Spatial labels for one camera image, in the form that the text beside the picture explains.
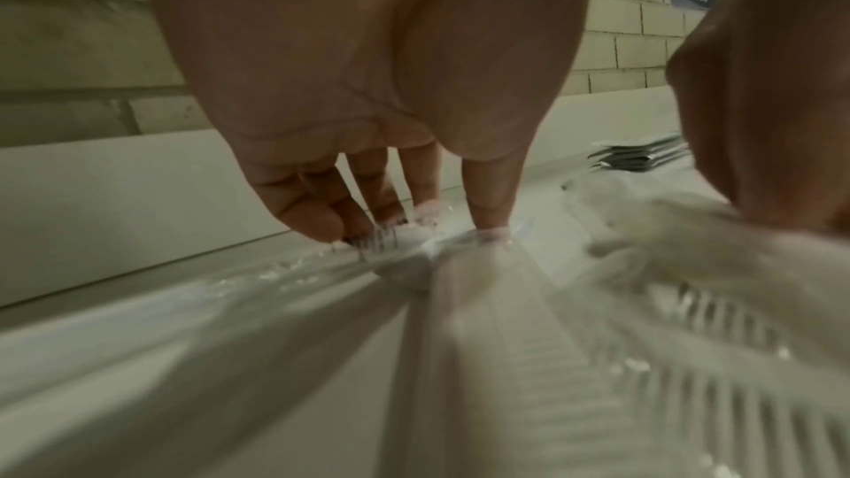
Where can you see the person's right hand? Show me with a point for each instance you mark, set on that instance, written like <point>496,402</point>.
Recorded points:
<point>770,98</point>

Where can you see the person's left hand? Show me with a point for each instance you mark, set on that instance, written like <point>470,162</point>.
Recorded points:
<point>358,45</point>

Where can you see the stack of white sachets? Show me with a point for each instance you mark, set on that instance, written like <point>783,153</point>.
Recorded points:
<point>637,156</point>

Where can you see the white backsplash upstand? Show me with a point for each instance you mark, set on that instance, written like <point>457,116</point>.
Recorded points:
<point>99,213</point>

